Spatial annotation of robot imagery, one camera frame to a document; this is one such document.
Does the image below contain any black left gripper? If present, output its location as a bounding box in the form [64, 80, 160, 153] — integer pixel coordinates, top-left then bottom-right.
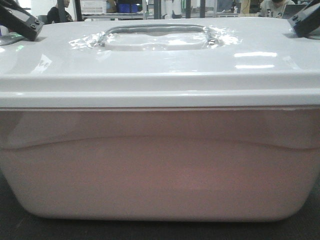
[0, 0, 44, 41]

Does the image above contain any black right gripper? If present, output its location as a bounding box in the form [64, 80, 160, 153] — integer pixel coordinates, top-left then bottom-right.
[287, 0, 320, 38]

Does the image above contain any white lidded storage bin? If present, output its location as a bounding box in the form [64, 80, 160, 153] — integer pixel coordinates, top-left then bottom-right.
[0, 17, 320, 222]

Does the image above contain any small blue background bin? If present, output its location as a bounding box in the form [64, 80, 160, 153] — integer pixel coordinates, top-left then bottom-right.
[117, 3, 139, 13]

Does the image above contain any grey open laptop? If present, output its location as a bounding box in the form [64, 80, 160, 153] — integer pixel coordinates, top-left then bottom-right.
[281, 4, 307, 19]

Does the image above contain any person in grey shirt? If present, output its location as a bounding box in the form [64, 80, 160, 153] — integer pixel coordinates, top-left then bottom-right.
[258, 0, 295, 18]

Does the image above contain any person in black shirt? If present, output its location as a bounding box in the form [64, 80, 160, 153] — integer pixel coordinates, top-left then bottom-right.
[47, 2, 74, 24]

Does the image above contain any white background crate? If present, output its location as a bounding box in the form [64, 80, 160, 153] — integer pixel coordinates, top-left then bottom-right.
[80, 0, 107, 14]

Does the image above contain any black metal frame rack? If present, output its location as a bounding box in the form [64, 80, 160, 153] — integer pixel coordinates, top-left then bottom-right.
[57, 0, 206, 22]

